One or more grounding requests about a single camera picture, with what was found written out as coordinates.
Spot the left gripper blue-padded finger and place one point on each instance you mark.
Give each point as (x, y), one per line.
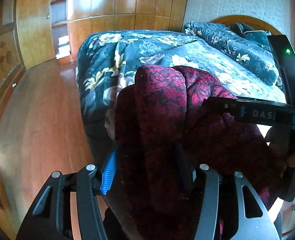
(108, 173)

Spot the red black floral garment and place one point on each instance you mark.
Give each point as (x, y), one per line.
(164, 127)

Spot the person's right hand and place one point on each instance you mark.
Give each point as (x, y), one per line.
(279, 145)

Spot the folded dark floral quilt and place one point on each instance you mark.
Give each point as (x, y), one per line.
(252, 56)

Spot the dark teal pillow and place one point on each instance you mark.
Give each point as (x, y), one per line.
(248, 33)

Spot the wooden arched headboard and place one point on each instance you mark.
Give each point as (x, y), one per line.
(253, 22)

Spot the dark teal floral bedspread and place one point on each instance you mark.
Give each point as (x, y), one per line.
(107, 63)

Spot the white stacked items on shelf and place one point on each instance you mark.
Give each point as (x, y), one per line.
(63, 47)

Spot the wooden door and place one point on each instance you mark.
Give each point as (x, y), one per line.
(34, 31)

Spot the wooden wardrobe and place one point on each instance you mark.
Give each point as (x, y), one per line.
(76, 19)

